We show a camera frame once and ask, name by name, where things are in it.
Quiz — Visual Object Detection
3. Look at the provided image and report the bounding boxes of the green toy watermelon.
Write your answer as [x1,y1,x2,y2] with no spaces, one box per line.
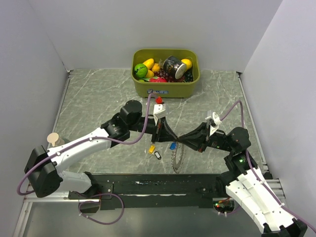
[134,63,148,79]

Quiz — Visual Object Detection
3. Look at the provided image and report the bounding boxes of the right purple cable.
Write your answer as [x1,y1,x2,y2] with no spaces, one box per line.
[218,99,316,234]

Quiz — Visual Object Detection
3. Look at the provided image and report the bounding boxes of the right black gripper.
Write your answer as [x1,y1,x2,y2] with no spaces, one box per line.
[177,121,234,152]

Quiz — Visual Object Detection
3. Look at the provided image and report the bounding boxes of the orange toy fruit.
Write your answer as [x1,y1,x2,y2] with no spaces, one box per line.
[151,63,160,73]

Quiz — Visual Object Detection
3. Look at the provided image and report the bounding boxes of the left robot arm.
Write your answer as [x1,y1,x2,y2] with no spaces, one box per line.
[23,97,168,198]

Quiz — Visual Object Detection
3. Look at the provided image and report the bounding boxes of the olive green plastic bin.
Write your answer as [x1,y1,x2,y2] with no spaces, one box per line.
[131,48,200,98]

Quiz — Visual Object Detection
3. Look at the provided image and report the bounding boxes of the red toy dragonfruit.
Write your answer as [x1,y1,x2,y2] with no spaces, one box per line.
[149,77,167,83]

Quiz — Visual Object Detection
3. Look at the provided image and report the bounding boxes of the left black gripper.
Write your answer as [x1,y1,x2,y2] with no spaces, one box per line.
[128,116,178,144]

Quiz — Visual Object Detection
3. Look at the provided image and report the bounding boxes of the large metal keyring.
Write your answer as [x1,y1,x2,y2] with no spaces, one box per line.
[171,142,186,174]

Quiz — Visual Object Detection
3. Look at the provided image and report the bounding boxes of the dark toy grapes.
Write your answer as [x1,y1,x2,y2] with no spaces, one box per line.
[183,70,194,83]

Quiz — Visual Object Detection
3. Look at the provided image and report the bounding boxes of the yellow tag key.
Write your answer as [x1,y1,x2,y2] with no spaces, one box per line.
[148,144,156,155]

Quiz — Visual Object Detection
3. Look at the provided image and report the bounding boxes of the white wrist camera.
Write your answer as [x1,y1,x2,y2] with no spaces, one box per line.
[205,110,222,136]
[153,103,169,125]

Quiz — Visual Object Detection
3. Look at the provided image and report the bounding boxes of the blue tag key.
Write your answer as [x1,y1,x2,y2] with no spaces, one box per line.
[169,142,177,150]

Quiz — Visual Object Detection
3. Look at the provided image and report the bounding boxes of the purple cable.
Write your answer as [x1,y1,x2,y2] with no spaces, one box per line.
[218,99,316,234]
[16,93,160,225]

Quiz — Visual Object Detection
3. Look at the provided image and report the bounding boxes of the yellow toy lemon right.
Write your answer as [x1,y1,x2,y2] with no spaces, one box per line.
[181,59,193,70]

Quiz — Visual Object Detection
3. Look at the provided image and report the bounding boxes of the yellow toy mango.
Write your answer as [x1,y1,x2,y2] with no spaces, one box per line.
[143,58,155,70]

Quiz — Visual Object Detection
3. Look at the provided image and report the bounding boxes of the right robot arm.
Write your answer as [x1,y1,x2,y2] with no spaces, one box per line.
[178,122,308,237]

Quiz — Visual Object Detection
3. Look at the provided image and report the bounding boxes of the black printed can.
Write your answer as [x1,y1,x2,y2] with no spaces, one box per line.
[163,56,187,79]

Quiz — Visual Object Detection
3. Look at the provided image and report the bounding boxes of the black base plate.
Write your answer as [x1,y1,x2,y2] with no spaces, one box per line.
[66,171,234,210]

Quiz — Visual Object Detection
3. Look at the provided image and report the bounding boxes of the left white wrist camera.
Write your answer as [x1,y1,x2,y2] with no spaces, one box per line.
[153,103,169,125]

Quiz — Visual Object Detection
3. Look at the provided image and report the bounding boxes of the small yellow toy lemon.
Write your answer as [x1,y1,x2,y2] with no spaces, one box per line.
[145,70,154,79]

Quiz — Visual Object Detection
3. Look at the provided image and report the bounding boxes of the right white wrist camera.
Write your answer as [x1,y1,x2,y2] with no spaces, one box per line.
[205,110,222,136]

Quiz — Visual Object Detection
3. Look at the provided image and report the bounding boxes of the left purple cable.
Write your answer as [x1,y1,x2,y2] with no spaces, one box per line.
[16,93,160,225]

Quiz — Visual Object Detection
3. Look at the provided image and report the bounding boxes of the black tag key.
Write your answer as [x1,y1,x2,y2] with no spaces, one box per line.
[154,151,162,160]

